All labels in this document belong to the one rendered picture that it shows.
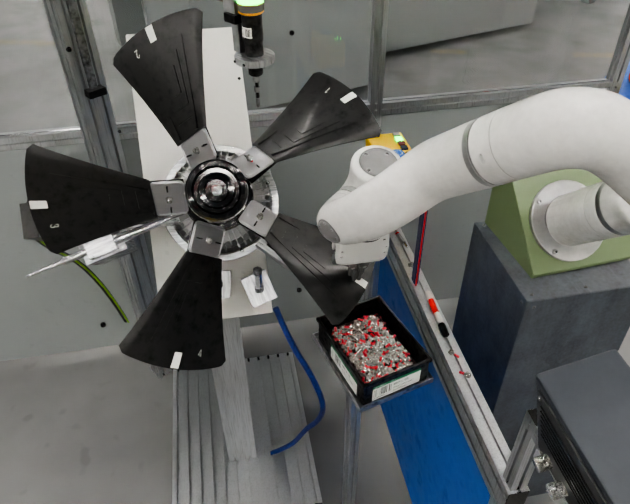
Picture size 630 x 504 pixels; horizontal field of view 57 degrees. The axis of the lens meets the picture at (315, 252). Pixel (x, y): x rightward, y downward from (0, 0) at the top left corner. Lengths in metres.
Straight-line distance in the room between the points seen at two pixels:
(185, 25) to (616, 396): 0.95
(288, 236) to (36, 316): 1.45
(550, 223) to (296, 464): 1.15
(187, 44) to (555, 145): 0.76
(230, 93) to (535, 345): 0.94
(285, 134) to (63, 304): 1.40
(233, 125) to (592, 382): 0.97
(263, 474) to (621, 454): 1.44
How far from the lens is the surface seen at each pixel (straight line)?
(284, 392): 2.21
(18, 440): 2.43
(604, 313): 1.52
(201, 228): 1.16
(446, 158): 0.77
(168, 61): 1.22
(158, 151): 1.43
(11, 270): 2.30
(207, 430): 2.13
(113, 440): 2.29
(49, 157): 1.18
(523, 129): 0.69
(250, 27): 1.03
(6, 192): 2.10
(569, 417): 0.79
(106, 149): 1.79
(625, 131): 0.69
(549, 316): 1.43
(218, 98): 1.45
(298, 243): 1.17
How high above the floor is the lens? 1.83
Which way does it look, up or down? 40 degrees down
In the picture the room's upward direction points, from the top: 1 degrees counter-clockwise
